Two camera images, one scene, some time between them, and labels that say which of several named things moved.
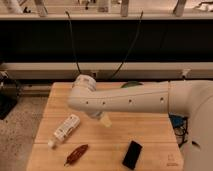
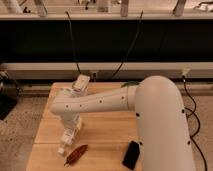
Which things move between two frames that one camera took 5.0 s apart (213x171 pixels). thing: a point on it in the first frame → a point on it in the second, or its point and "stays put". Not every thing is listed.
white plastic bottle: [65, 130] → [60, 150]
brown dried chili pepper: [73, 157] stays put
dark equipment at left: [9, 94] stays put
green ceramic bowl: [131, 84] stays put
